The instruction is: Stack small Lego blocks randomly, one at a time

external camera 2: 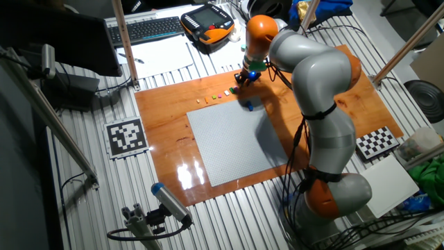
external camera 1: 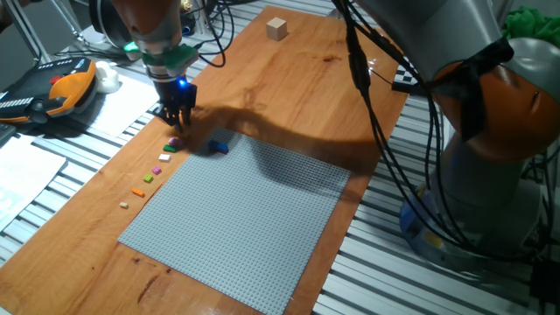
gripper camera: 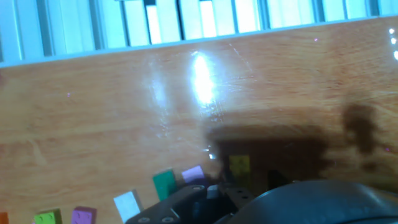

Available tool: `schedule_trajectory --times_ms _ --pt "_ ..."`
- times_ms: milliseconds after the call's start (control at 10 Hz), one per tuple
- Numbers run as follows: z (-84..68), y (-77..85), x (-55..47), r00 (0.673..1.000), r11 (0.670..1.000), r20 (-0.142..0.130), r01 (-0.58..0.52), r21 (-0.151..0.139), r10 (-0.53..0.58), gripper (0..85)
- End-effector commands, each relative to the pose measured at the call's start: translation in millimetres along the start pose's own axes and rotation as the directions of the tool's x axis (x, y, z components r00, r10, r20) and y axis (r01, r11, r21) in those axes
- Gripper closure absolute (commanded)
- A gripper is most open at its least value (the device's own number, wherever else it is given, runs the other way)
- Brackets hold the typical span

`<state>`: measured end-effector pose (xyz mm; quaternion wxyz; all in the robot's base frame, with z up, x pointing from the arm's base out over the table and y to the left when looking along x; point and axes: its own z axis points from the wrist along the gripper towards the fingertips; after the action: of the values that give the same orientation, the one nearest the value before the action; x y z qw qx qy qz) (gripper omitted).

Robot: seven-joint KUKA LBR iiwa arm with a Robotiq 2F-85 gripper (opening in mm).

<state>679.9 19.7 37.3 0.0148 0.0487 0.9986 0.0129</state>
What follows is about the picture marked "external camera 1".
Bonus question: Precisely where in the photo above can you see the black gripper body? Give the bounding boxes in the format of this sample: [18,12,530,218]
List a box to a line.
[153,79,199,116]

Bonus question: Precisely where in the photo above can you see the grey Lego baseplate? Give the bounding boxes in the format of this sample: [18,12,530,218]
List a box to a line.
[117,127,352,315]

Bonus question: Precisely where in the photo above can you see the white paper sheet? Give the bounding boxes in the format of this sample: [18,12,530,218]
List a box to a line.
[65,73,161,139]
[0,134,67,233]

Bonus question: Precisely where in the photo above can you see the small teal block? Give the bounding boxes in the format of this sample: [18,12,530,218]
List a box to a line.
[123,41,143,62]

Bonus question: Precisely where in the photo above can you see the white crumpled tissue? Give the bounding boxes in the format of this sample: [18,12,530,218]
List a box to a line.
[94,59,121,95]

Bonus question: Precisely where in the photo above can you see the black round spool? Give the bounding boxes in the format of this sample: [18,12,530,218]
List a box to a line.
[88,0,132,50]

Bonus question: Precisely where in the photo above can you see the orange black teach pendant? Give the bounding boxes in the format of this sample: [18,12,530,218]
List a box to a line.
[0,56,99,126]

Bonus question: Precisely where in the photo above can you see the light wooden cube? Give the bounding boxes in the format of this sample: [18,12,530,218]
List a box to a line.
[265,17,289,42]

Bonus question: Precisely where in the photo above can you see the grey metal strut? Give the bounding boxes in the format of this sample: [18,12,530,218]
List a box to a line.
[3,0,53,67]
[47,0,87,43]

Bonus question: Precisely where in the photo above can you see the glossy wooden board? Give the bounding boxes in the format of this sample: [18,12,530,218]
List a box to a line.
[0,4,410,315]

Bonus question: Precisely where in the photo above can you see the black computer keyboard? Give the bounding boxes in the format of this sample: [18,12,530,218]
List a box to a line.
[0,123,18,145]

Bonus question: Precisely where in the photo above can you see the black white checkerboard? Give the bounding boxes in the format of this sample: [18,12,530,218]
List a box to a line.
[392,65,424,95]

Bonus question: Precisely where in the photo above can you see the green cloth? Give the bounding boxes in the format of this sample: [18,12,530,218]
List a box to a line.
[501,4,560,49]

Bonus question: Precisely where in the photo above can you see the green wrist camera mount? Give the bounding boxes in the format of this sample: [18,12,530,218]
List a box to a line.
[141,43,200,79]

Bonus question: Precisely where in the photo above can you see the black cables by spool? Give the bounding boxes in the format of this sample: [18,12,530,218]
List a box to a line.
[52,43,132,62]

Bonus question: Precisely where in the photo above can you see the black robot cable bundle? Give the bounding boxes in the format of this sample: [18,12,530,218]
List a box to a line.
[192,0,560,263]

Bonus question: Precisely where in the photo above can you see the black cables beside robot base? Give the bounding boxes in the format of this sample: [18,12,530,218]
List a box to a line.
[520,143,560,263]

